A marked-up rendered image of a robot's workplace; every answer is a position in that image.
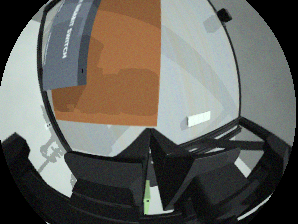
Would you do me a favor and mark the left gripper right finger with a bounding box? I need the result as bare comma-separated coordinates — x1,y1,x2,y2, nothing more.
150,128,241,211

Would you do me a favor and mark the grey network switch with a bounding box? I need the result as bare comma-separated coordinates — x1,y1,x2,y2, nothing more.
43,0,101,91

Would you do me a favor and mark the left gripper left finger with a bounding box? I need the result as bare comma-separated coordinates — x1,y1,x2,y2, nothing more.
64,128,151,212

